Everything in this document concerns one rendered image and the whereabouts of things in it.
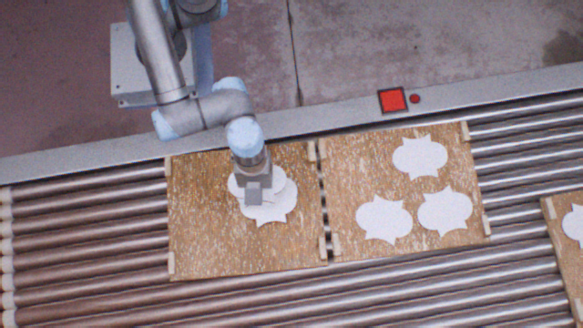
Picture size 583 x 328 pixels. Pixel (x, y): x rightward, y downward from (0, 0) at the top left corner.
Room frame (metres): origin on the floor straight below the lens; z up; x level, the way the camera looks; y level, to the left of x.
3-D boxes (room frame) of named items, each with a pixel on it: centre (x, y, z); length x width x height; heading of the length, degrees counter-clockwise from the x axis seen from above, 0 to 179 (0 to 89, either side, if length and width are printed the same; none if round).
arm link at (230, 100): (0.72, 0.15, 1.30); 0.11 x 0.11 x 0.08; 13
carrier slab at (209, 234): (0.59, 0.15, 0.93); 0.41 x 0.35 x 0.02; 90
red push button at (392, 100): (0.87, -0.28, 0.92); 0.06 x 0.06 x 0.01; 4
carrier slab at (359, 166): (0.60, -0.27, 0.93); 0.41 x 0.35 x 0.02; 92
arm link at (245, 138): (0.63, 0.11, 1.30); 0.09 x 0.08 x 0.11; 13
